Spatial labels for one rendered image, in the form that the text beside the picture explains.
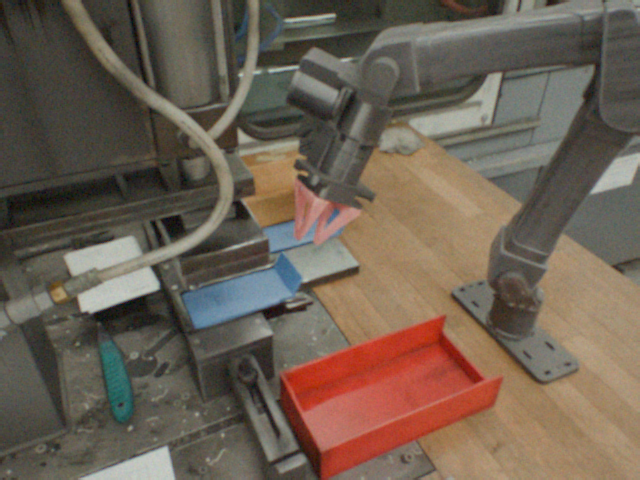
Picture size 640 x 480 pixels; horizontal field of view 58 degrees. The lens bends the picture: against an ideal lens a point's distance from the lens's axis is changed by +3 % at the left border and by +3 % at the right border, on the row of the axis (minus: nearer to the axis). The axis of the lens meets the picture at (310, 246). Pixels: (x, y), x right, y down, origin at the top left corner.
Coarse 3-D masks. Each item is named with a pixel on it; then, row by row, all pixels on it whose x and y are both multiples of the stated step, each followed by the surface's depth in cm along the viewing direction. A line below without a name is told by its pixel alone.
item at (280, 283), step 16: (272, 272) 80; (288, 272) 77; (208, 288) 77; (224, 288) 77; (240, 288) 77; (256, 288) 77; (272, 288) 77; (288, 288) 77; (192, 304) 75; (208, 304) 75; (224, 304) 74; (240, 304) 74; (256, 304) 74; (192, 320) 72; (208, 320) 72
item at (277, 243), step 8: (336, 208) 101; (336, 216) 100; (280, 224) 101; (288, 224) 101; (328, 224) 101; (272, 232) 99; (280, 232) 99; (312, 232) 99; (336, 232) 99; (272, 240) 97; (280, 240) 97; (288, 240) 97; (296, 240) 97; (304, 240) 97; (312, 240) 97; (272, 248) 95; (280, 248) 95; (288, 248) 96
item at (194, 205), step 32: (192, 160) 62; (32, 192) 62; (64, 192) 63; (96, 192) 63; (128, 192) 61; (160, 192) 63; (192, 192) 62; (0, 224) 56; (32, 224) 56; (64, 224) 57; (96, 224) 59; (128, 224) 61; (160, 224) 66; (192, 224) 63; (224, 224) 63; (256, 224) 63; (192, 256) 59; (224, 256) 60; (256, 256) 62; (192, 288) 63
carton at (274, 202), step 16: (288, 160) 111; (256, 176) 110; (272, 176) 111; (288, 176) 113; (256, 192) 112; (272, 192) 113; (288, 192) 101; (256, 208) 100; (272, 208) 101; (288, 208) 103; (272, 224) 103
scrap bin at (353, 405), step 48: (384, 336) 74; (432, 336) 79; (288, 384) 68; (336, 384) 75; (384, 384) 75; (432, 384) 75; (480, 384) 68; (336, 432) 69; (384, 432) 65; (432, 432) 70
